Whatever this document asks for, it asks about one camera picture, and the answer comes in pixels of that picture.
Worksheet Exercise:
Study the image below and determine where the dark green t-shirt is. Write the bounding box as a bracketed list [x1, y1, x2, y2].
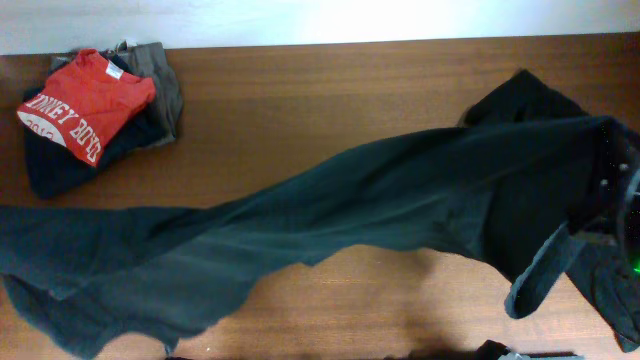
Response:
[1, 117, 639, 359]

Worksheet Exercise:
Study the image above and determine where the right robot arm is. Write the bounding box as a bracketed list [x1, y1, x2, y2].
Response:
[596, 121, 639, 275]

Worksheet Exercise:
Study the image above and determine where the grey folded garment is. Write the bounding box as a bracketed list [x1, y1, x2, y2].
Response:
[50, 41, 185, 150]

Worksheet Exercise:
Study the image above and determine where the black garment at right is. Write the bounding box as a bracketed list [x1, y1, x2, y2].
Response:
[459, 69, 588, 127]

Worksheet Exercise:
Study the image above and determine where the red folded printed t-shirt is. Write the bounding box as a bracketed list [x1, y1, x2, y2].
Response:
[17, 49, 156, 167]

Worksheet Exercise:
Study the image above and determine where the navy folded garment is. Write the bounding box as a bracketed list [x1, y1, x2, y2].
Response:
[23, 53, 167, 201]

